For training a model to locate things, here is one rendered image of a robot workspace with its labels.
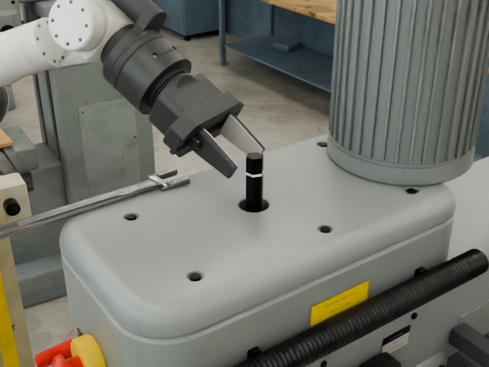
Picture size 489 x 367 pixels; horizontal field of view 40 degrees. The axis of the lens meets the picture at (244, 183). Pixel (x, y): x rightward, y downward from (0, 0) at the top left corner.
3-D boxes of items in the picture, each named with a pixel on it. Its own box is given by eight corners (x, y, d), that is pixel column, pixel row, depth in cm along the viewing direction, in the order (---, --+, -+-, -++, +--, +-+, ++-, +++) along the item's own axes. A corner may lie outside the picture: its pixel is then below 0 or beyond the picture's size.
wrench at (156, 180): (2, 244, 74) (1, 237, 74) (-10, 229, 77) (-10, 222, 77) (190, 183, 87) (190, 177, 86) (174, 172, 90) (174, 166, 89)
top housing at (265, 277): (153, 453, 69) (141, 331, 61) (57, 317, 88) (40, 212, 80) (455, 292, 93) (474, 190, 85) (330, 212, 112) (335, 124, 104)
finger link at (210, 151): (230, 180, 79) (193, 145, 80) (241, 162, 77) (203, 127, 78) (222, 185, 78) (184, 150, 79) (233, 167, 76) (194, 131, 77)
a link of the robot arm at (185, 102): (225, 140, 89) (162, 81, 91) (255, 87, 83) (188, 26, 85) (163, 175, 80) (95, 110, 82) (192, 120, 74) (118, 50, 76)
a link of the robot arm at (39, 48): (112, 44, 81) (27, 70, 86) (150, 46, 89) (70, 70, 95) (100, -10, 80) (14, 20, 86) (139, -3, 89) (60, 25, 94)
